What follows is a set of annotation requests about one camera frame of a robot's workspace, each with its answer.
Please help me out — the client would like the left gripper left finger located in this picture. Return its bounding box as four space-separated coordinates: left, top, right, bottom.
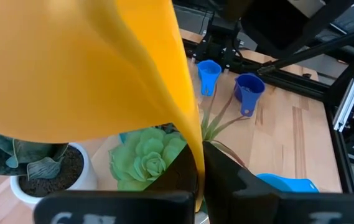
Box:
33 144 198 224

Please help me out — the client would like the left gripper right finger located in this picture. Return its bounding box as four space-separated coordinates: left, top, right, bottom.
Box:
202 141 354 224

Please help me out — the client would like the large light blue measuring cup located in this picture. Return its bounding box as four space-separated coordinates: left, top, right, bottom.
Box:
256 173 320 194

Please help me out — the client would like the dark blue measuring cup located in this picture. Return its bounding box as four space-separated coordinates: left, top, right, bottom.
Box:
233 73 266 118

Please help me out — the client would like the small light blue measuring cup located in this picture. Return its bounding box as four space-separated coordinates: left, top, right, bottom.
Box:
197 59 223 97

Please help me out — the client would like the yellow plastic measuring cup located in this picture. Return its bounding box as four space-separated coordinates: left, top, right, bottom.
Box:
0 0 206 212

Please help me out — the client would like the succulent in triangle-patterned pot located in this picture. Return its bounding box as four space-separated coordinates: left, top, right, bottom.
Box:
108 90 252 192

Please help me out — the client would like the snake plant in white pot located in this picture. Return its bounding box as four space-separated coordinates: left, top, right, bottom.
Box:
0 129 98 209

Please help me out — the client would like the silver aluminium extrusion bar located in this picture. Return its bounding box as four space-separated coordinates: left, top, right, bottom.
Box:
333 73 354 132

